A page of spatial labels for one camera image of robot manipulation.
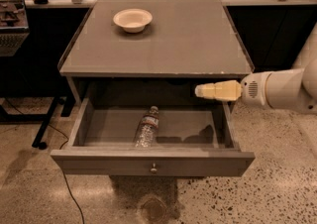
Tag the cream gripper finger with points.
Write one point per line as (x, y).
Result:
(229, 90)

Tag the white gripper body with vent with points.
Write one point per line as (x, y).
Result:
(254, 90)

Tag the clear plastic water bottle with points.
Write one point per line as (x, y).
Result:
(147, 128)

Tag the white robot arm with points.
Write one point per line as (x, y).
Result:
(293, 89)

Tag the open grey top drawer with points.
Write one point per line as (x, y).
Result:
(191, 141)

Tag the round metal drawer knob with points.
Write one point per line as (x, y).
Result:
(154, 168)

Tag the grey cabinet with counter top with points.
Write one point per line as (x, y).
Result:
(186, 38)

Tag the white paper bowl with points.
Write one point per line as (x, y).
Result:
(132, 20)

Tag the black table leg frame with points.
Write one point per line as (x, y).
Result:
(42, 119)

